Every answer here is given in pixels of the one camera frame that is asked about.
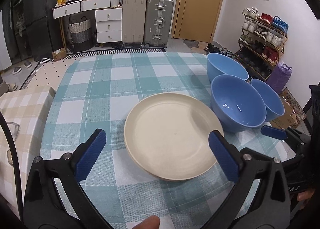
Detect beige suitcase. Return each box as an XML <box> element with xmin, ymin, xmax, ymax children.
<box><xmin>122</xmin><ymin>0</ymin><xmax>147</xmax><ymax>48</ymax></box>

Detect dark glass cabinet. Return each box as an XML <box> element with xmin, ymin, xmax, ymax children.
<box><xmin>0</xmin><ymin>0</ymin><xmax>33</xmax><ymax>69</ymax></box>

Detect wooden shoe rack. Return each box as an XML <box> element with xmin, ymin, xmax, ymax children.
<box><xmin>235</xmin><ymin>17</ymin><xmax>288</xmax><ymax>82</ymax></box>

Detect person's right hand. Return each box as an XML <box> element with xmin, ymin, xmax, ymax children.
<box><xmin>297</xmin><ymin>190</ymin><xmax>316</xmax><ymax>202</ymax></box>

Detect silver suitcase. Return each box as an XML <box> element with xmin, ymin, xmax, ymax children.
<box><xmin>144</xmin><ymin>0</ymin><xmax>175</xmax><ymax>48</ymax></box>

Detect black cable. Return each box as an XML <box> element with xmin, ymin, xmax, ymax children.
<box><xmin>0</xmin><ymin>112</ymin><xmax>24</xmax><ymax>209</ymax></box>

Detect person's left hand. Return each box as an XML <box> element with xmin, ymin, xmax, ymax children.
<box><xmin>130</xmin><ymin>215</ymin><xmax>160</xmax><ymax>229</ymax></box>

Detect beige checked cloth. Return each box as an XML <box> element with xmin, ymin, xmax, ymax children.
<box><xmin>0</xmin><ymin>85</ymin><xmax>57</xmax><ymax>219</ymax></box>

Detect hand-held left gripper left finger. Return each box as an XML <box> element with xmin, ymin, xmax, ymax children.
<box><xmin>23</xmin><ymin>129</ymin><xmax>112</xmax><ymax>229</ymax></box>

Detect cream round plate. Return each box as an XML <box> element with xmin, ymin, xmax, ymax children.
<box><xmin>124</xmin><ymin>93</ymin><xmax>225</xmax><ymax>181</ymax></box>
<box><xmin>130</xmin><ymin>154</ymin><xmax>220</xmax><ymax>183</ymax></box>

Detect teal checked tablecloth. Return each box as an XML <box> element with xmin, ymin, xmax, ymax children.
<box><xmin>40</xmin><ymin>52</ymin><xmax>297</xmax><ymax>229</ymax></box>

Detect black refrigerator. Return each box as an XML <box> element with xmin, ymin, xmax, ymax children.
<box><xmin>24</xmin><ymin>0</ymin><xmax>67</xmax><ymax>62</ymax></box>

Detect small cardboard box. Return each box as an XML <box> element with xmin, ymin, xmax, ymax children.
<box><xmin>52</xmin><ymin>47</ymin><xmax>67</xmax><ymax>62</ymax></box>

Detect brown patterned door mat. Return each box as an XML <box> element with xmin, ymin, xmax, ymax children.
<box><xmin>183</xmin><ymin>39</ymin><xmax>209</xmax><ymax>50</ymax></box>

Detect purple bag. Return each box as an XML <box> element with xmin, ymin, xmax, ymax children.
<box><xmin>265</xmin><ymin>61</ymin><xmax>293</xmax><ymax>94</ymax></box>

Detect blue bowl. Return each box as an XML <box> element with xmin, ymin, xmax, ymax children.
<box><xmin>211</xmin><ymin>74</ymin><xmax>267</xmax><ymax>133</ymax></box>
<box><xmin>250</xmin><ymin>78</ymin><xmax>285</xmax><ymax>122</ymax></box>
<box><xmin>207</xmin><ymin>53</ymin><xmax>249</xmax><ymax>84</ymax></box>

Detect white desk with drawers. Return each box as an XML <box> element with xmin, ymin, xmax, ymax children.
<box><xmin>52</xmin><ymin>0</ymin><xmax>123</xmax><ymax>52</ymax></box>

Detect printed cardboard box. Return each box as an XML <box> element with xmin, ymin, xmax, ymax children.
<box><xmin>269</xmin><ymin>87</ymin><xmax>307</xmax><ymax>129</ymax></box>

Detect rows of racked shoes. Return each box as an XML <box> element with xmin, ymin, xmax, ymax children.
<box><xmin>236</xmin><ymin>7</ymin><xmax>289</xmax><ymax>79</ymax></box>

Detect cream dotted floor mat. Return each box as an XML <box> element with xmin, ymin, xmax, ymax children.
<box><xmin>20</xmin><ymin>57</ymin><xmax>80</xmax><ymax>90</ymax></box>

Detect woven laundry basket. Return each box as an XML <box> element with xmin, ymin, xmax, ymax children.
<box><xmin>68</xmin><ymin>16</ymin><xmax>93</xmax><ymax>52</ymax></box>

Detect wooden door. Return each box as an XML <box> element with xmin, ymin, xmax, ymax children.
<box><xmin>172</xmin><ymin>0</ymin><xmax>228</xmax><ymax>43</ymax></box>

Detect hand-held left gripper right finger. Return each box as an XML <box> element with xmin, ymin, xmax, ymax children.
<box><xmin>202</xmin><ymin>130</ymin><xmax>292</xmax><ymax>229</ymax></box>

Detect clear plastic container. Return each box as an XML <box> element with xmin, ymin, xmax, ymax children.
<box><xmin>5</xmin><ymin>121</ymin><xmax>20</xmax><ymax>142</ymax></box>

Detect pile of loose shoes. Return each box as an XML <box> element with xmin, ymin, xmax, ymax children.
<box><xmin>204</xmin><ymin>42</ymin><xmax>237</xmax><ymax>59</ymax></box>

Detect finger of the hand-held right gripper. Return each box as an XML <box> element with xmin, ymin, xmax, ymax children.
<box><xmin>261</xmin><ymin>126</ymin><xmax>312</xmax><ymax>146</ymax></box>

